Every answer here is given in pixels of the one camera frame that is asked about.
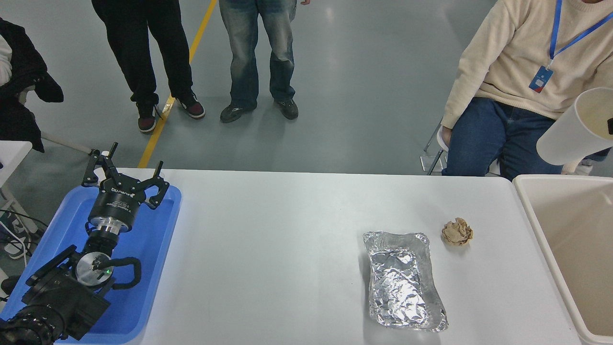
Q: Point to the white metal bar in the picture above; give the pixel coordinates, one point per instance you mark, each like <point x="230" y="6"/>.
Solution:
<point x="67" y="143"/>

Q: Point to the person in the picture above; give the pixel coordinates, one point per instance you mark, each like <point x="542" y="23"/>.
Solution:
<point x="21" y="110"/>
<point x="249" y="48"/>
<point x="507" y="57"/>
<point x="143" y="48"/>

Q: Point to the blue plastic tray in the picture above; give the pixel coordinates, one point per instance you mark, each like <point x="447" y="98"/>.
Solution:
<point x="143" y="268"/>

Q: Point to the person's right hand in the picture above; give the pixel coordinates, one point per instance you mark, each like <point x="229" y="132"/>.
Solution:
<point x="447" y="138"/>

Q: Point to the white paper cup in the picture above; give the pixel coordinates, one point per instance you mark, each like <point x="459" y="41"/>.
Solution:
<point x="570" y="129"/>

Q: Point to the white metal chair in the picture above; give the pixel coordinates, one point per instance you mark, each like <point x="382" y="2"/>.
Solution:
<point x="431" y="162"/>

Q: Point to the crinkled foil tray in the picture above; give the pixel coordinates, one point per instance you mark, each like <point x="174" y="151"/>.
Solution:
<point x="402" y="282"/>

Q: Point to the crumpled tan paper ball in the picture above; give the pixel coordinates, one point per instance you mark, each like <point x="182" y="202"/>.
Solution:
<point x="457" y="232"/>

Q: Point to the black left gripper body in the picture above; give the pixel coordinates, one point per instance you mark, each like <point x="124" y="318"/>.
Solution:
<point x="116" y="203"/>

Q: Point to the grey white sneaker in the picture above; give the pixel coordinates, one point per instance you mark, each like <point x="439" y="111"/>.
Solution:
<point x="17" y="239"/>

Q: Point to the large pale bin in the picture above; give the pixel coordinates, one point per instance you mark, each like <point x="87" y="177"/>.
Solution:
<point x="570" y="225"/>

